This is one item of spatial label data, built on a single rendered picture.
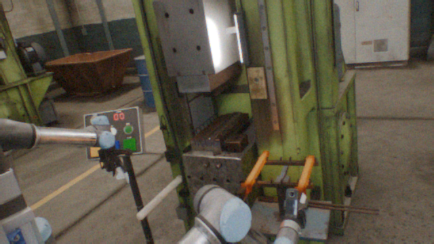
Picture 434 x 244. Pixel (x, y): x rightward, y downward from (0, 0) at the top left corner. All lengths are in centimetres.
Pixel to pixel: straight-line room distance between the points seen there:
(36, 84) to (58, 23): 465
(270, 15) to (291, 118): 54
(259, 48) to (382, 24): 518
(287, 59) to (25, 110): 529
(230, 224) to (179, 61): 113
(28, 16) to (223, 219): 1014
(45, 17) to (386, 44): 840
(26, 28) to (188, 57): 905
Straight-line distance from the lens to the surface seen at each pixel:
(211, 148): 207
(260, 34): 189
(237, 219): 107
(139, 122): 220
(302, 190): 158
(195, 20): 188
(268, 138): 206
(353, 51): 711
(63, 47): 1136
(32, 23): 1094
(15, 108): 652
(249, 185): 165
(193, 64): 194
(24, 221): 125
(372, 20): 698
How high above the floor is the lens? 176
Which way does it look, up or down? 20 degrees down
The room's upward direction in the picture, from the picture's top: 10 degrees counter-clockwise
